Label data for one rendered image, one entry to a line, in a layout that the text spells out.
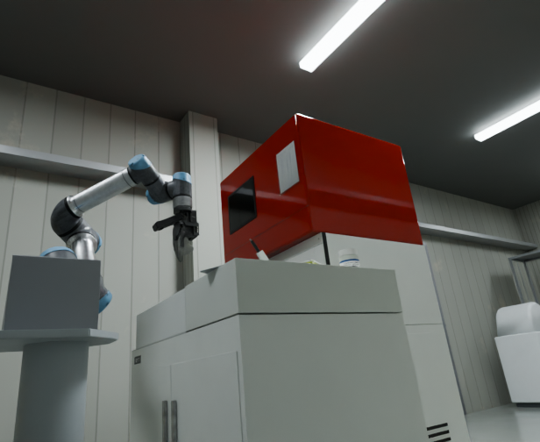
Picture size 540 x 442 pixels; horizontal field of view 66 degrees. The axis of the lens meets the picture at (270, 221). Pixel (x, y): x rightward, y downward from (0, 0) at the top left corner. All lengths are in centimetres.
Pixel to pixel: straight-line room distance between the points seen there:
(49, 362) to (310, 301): 70
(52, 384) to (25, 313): 19
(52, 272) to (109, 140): 277
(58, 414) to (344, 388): 74
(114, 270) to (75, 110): 143
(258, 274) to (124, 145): 298
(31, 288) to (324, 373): 80
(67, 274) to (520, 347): 564
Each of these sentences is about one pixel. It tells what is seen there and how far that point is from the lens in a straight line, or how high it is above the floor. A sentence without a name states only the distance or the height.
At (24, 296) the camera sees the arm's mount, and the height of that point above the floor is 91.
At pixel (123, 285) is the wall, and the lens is 350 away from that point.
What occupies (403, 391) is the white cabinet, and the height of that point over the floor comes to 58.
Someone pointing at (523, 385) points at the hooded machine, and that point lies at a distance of 629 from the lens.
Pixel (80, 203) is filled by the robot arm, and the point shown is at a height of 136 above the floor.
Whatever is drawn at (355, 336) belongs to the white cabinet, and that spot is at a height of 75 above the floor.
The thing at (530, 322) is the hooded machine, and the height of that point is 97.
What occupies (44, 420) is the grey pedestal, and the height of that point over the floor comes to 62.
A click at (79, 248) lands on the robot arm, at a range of 173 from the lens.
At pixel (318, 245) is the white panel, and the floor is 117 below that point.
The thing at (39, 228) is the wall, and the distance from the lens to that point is 351.
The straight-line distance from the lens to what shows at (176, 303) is 147.
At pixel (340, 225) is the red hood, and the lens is 189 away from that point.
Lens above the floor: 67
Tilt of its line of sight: 20 degrees up
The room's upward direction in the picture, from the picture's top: 6 degrees counter-clockwise
